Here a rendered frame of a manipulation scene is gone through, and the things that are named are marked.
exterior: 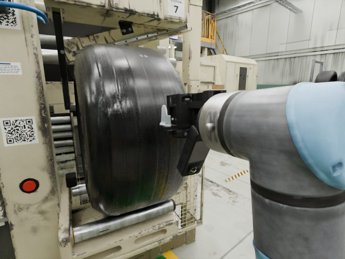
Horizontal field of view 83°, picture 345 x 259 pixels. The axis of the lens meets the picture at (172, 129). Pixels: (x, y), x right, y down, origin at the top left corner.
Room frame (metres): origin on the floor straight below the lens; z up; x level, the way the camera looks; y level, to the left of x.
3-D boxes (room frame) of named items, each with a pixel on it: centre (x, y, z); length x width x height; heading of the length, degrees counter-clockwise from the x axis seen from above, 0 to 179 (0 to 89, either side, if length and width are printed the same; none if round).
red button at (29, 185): (0.51, 0.41, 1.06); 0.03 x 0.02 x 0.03; 118
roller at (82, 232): (0.58, 0.15, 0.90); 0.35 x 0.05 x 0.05; 118
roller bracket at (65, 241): (0.62, 0.38, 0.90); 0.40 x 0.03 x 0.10; 28
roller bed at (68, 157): (0.94, 0.59, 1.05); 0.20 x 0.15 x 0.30; 118
